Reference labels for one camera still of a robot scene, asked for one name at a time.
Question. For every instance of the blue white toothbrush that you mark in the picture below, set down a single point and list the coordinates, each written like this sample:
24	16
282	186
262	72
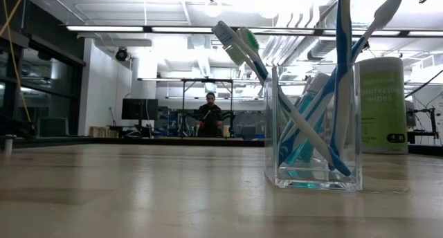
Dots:
387	9
343	41
304	130

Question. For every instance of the clear acrylic organizer box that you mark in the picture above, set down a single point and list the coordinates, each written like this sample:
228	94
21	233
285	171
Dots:
277	182

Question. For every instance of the blue mouthwash bottle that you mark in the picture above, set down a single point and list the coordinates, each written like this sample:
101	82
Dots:
316	82

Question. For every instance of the person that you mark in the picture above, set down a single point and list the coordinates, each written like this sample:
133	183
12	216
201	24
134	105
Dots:
209	117

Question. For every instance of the black computer monitor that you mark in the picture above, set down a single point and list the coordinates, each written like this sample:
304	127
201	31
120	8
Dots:
138	109

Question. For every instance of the long ceiling light strip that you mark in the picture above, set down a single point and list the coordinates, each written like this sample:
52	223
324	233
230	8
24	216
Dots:
384	33
104	28
287	30
183	29

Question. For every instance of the round white ceiling lamp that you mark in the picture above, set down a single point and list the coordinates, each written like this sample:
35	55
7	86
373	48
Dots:
212	8

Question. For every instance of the wooden crate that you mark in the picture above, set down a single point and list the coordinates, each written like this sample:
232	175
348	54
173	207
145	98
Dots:
104	131

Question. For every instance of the green disinfecting wipes canister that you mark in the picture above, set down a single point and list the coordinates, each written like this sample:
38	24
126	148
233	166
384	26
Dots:
384	110

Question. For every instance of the black metal stand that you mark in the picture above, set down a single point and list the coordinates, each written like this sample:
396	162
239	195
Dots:
424	125

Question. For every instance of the white short post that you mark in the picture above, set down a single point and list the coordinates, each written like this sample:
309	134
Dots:
9	144

